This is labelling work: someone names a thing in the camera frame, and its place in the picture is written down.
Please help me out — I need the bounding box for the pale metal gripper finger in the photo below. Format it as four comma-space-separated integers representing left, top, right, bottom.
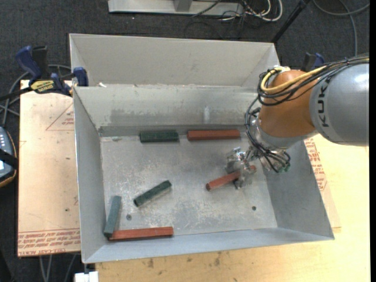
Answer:
234, 172, 254, 190
225, 156, 241, 174

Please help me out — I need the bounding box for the red-brown block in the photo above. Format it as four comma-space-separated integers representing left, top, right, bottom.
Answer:
186, 129, 241, 142
205, 165, 257, 192
108, 226, 174, 241

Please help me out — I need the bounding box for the dark green flat block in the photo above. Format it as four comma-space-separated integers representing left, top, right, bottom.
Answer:
133, 179, 173, 208
103, 195, 123, 239
139, 130, 180, 143

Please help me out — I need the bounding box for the grey metal bin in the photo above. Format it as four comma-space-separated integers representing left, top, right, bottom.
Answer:
69, 33, 335, 265

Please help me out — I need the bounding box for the brown cardboard board, red print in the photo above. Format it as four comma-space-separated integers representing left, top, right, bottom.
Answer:
17, 79, 343, 259

